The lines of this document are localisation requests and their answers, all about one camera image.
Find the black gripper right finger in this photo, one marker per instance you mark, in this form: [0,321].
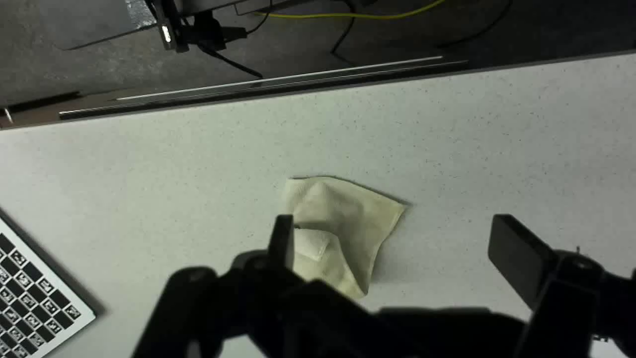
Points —
[523,259]

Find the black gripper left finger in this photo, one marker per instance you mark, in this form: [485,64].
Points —
[280,245]

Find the cream cloth towel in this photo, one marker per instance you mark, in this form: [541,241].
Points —
[350,220]

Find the long silver metal bar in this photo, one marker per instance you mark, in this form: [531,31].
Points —
[278,78]

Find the checkered calibration board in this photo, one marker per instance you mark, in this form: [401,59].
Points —
[32,305]

